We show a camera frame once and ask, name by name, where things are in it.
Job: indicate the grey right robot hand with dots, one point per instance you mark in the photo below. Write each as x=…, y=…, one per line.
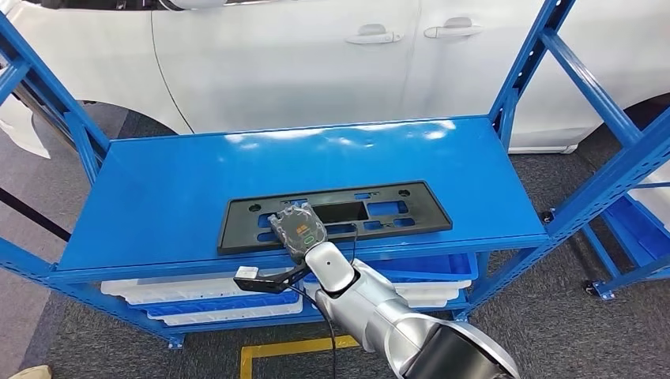
x=298, y=230

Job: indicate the beige sneaker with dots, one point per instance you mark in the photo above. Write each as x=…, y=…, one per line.
x=31, y=373

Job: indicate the black floor strip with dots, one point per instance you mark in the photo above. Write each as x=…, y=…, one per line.
x=31, y=214

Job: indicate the yellow floor tape square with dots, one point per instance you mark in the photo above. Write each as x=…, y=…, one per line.
x=246, y=366

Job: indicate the black plastic plate bracket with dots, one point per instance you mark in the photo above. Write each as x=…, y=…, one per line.
x=429, y=214

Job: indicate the blue rack with casters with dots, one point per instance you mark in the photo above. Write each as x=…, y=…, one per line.
x=633, y=230

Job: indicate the blue steel shelf rack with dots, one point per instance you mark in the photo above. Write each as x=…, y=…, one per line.
x=157, y=199

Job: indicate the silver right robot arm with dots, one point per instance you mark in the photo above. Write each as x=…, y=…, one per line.
x=366, y=308

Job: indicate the black right camera bracket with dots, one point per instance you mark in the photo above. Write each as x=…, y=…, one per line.
x=272, y=285

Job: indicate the white car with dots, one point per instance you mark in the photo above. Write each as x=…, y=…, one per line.
x=288, y=68

